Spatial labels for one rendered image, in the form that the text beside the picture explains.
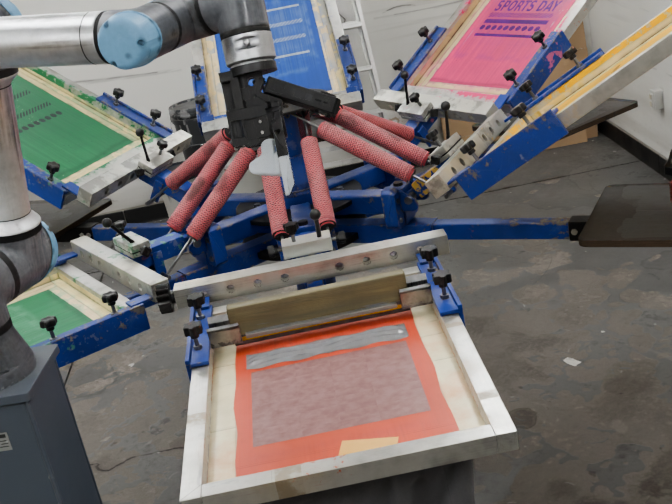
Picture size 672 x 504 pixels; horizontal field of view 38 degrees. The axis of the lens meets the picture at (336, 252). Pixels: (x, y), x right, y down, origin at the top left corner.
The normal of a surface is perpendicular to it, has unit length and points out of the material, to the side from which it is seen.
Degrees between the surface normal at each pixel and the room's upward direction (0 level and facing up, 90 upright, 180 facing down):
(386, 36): 90
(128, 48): 90
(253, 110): 73
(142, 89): 90
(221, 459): 0
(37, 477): 90
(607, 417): 0
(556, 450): 0
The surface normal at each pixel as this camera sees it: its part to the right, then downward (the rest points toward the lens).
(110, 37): -0.33, 0.40
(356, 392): -0.18, -0.91
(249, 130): 0.04, 0.07
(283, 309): 0.09, 0.35
